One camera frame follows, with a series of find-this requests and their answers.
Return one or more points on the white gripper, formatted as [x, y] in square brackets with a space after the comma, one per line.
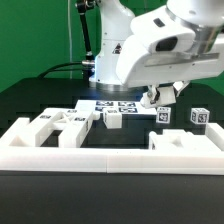
[137, 67]

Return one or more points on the white base tag plate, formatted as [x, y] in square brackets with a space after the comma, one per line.
[125, 107]

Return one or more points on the white chair back frame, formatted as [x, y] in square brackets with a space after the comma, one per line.
[73, 126]

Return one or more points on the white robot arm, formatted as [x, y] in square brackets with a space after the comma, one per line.
[204, 17]

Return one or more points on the white U-shaped obstacle fence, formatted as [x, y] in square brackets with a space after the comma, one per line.
[17, 155]

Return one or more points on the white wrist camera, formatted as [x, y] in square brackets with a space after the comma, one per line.
[157, 31]

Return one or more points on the white chair seat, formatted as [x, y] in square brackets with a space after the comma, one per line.
[180, 140]

